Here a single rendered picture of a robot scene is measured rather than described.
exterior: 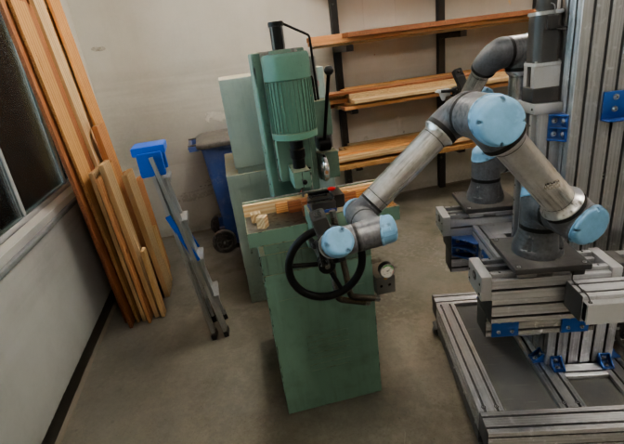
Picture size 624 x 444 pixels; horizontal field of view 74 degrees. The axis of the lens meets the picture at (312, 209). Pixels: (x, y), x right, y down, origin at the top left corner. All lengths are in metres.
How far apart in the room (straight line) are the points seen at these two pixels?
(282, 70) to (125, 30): 2.52
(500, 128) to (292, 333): 1.16
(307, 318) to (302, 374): 0.29
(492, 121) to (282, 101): 0.77
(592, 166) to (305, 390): 1.42
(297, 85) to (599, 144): 1.01
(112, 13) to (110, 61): 0.36
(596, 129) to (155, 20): 3.23
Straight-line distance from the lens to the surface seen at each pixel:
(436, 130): 1.17
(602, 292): 1.52
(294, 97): 1.55
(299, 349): 1.86
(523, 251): 1.47
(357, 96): 3.58
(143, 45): 3.90
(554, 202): 1.26
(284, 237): 1.58
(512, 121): 1.08
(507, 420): 1.76
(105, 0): 3.96
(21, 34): 2.65
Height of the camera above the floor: 1.51
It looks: 21 degrees down
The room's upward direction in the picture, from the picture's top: 7 degrees counter-clockwise
